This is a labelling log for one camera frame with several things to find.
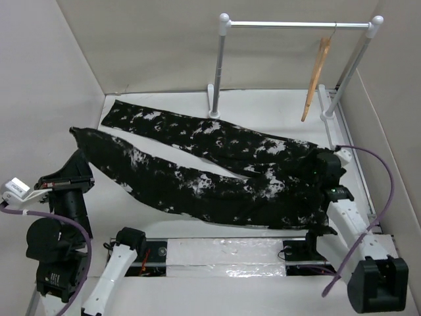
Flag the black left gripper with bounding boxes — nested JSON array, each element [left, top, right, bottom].
[[37, 146, 97, 239]]

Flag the black white patterned trousers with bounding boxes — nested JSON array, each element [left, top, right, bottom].
[[70, 101, 328, 230]]

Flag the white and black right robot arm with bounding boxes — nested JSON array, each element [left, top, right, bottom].
[[304, 145, 409, 314]]

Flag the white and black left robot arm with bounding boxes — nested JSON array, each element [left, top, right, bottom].
[[26, 149, 147, 315]]

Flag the wooden clothes hanger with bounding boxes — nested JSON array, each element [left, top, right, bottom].
[[301, 28, 336, 122]]

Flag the silver foil tape strip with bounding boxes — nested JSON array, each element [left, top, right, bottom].
[[166, 238, 286, 278]]

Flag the white metal clothes rack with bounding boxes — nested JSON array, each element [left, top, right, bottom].
[[207, 12, 385, 153]]

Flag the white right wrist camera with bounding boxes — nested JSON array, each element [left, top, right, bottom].
[[334, 147, 353, 167]]

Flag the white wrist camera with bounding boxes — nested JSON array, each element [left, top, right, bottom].
[[334, 147, 353, 167], [1, 177, 51, 209]]

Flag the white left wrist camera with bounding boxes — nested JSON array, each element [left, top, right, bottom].
[[1, 177, 51, 209]]

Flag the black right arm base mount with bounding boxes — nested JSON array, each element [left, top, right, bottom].
[[278, 239, 335, 277]]

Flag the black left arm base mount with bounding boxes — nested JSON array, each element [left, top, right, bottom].
[[126, 239, 168, 277]]

